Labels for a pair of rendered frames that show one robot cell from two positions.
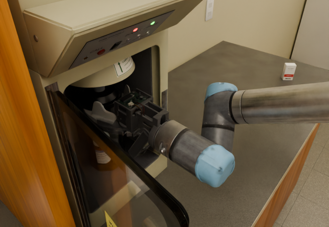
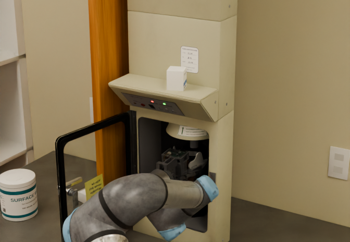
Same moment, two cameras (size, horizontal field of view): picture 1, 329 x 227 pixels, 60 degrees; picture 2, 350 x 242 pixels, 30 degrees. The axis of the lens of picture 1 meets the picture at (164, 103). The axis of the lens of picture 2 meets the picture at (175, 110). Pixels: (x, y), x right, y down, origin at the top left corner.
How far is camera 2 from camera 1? 1.87 m
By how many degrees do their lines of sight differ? 71
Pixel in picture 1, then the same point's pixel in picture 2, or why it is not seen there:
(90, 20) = (117, 83)
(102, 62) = (162, 117)
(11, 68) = (95, 86)
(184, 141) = not seen: hidden behind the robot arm
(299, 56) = not seen: outside the picture
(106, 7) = (136, 83)
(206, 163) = not seen: hidden behind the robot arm
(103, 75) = (172, 129)
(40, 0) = (137, 72)
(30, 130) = (95, 112)
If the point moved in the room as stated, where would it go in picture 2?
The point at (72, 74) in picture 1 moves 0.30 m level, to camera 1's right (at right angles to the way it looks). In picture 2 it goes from (144, 112) to (157, 149)
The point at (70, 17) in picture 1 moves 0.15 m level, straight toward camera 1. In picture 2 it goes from (120, 80) to (74, 87)
